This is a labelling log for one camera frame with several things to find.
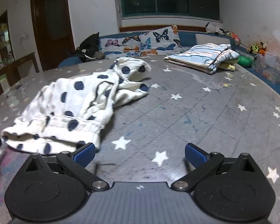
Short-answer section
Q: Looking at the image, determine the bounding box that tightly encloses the striped folded clothes stack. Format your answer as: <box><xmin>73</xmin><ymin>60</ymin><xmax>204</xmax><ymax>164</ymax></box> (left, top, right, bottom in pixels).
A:
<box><xmin>164</xmin><ymin>43</ymin><xmax>240</xmax><ymax>75</ymax></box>

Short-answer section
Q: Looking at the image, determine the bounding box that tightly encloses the butterfly print pillow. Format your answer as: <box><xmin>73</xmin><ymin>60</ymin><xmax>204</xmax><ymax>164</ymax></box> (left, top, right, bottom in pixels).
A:
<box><xmin>99</xmin><ymin>25</ymin><xmax>183</xmax><ymax>59</ymax></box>

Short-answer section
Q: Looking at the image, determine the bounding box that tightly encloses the green round toy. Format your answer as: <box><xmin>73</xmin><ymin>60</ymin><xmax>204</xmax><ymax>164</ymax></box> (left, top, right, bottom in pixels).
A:
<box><xmin>237</xmin><ymin>56</ymin><xmax>253</xmax><ymax>68</ymax></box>

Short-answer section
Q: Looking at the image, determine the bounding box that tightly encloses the wooden display cabinet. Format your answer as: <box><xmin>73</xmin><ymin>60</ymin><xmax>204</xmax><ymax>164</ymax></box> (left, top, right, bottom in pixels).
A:
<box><xmin>0</xmin><ymin>11</ymin><xmax>40</xmax><ymax>95</ymax></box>

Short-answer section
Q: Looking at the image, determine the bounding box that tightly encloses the white black plush toy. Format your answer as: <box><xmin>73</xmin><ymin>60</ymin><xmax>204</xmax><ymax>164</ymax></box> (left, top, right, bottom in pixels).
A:
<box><xmin>205</xmin><ymin>22</ymin><xmax>232</xmax><ymax>37</ymax></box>

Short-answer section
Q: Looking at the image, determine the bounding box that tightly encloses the clear plastic storage box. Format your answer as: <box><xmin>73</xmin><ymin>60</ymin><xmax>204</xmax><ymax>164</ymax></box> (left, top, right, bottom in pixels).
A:
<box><xmin>254</xmin><ymin>53</ymin><xmax>280</xmax><ymax>85</ymax></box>

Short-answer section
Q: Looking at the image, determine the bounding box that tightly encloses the black bag on sofa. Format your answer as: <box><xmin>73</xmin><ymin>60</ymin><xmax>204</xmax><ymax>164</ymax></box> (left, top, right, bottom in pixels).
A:
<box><xmin>72</xmin><ymin>33</ymin><xmax>106</xmax><ymax>62</ymax></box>

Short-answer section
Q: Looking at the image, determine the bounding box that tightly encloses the dark wooden door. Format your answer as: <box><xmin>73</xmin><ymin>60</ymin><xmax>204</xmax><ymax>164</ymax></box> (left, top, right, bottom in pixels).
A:
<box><xmin>30</xmin><ymin>0</ymin><xmax>75</xmax><ymax>71</ymax></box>

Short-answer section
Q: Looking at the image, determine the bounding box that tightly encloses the white navy polka dot garment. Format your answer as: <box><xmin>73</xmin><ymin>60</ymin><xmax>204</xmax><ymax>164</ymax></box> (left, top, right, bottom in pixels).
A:
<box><xmin>1</xmin><ymin>57</ymin><xmax>151</xmax><ymax>155</ymax></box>

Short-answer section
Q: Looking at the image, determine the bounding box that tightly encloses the plush toys pile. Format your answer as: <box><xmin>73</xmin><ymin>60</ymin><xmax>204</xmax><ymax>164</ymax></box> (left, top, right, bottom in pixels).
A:
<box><xmin>246</xmin><ymin>41</ymin><xmax>267</xmax><ymax>56</ymax></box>

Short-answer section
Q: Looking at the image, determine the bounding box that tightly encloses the blue sofa bench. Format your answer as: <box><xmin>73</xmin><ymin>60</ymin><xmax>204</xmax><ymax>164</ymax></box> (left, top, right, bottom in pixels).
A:
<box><xmin>58</xmin><ymin>30</ymin><xmax>280</xmax><ymax>103</ymax></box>

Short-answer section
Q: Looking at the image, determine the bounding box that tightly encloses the grey star tablecloth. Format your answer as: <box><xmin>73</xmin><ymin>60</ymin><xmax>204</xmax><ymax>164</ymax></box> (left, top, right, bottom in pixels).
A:
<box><xmin>0</xmin><ymin>54</ymin><xmax>280</xmax><ymax>224</ymax></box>

